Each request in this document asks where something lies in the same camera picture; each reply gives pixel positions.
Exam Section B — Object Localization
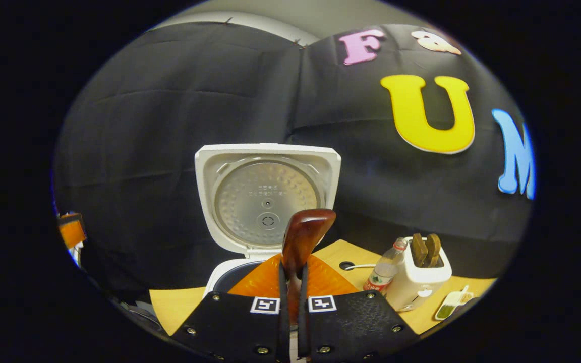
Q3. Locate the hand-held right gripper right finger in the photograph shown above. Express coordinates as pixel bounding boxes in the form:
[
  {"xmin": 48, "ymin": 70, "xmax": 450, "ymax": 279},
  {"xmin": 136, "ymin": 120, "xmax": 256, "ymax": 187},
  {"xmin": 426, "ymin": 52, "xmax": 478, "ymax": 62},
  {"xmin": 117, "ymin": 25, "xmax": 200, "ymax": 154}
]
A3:
[{"xmin": 297, "ymin": 254, "xmax": 420, "ymax": 363}]

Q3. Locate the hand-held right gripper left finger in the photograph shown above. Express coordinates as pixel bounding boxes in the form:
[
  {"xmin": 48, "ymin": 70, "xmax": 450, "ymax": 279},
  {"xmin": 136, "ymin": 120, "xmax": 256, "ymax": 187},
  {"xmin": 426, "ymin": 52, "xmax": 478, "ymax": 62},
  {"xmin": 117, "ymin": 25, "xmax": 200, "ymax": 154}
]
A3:
[{"xmin": 172, "ymin": 254, "xmax": 291, "ymax": 363}]

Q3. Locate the brown wooden spoon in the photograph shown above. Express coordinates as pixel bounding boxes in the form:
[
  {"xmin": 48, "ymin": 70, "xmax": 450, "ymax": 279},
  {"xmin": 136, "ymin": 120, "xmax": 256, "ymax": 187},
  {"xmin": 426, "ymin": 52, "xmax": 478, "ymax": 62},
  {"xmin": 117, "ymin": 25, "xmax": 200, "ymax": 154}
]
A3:
[{"xmin": 281, "ymin": 209, "xmax": 337, "ymax": 323}]

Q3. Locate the white rice cooker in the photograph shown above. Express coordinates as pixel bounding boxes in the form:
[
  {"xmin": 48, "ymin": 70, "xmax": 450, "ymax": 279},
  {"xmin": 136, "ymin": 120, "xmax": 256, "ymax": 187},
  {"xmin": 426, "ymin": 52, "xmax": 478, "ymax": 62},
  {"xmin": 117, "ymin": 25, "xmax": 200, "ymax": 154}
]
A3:
[{"xmin": 194, "ymin": 143, "xmax": 342, "ymax": 298}]

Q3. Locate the clear plastic water bottle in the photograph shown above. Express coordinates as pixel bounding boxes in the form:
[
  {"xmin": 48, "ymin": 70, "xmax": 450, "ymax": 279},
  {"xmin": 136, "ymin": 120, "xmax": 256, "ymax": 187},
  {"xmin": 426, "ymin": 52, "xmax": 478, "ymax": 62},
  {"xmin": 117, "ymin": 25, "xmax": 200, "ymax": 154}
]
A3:
[{"xmin": 363, "ymin": 237, "xmax": 408, "ymax": 295}]

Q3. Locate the white toaster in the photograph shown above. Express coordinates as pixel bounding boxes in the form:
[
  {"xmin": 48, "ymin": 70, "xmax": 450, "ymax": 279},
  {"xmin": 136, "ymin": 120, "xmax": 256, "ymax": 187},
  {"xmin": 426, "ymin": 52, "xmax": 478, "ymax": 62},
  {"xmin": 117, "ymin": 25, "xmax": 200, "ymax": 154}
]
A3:
[{"xmin": 385, "ymin": 236, "xmax": 453, "ymax": 312}]

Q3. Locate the brown toast slice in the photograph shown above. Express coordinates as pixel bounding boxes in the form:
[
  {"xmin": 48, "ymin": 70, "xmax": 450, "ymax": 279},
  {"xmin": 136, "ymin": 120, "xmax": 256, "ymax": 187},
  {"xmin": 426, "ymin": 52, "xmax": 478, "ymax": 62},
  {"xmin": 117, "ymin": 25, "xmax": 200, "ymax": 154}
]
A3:
[
  {"xmin": 424, "ymin": 233, "xmax": 442, "ymax": 267},
  {"xmin": 411, "ymin": 233, "xmax": 429, "ymax": 268}
]

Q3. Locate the white divided snack tray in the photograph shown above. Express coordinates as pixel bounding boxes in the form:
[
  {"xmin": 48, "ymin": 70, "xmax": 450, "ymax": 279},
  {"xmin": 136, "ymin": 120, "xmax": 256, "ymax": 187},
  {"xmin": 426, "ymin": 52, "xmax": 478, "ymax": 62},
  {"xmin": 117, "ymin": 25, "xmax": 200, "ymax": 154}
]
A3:
[{"xmin": 434, "ymin": 285, "xmax": 475, "ymax": 321}]

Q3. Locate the black backdrop cloth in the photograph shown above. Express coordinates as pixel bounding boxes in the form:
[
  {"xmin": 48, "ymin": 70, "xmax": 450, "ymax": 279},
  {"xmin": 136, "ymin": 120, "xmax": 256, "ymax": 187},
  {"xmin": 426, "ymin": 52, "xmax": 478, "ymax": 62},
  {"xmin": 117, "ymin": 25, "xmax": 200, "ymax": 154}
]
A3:
[{"xmin": 53, "ymin": 23, "xmax": 536, "ymax": 303}]

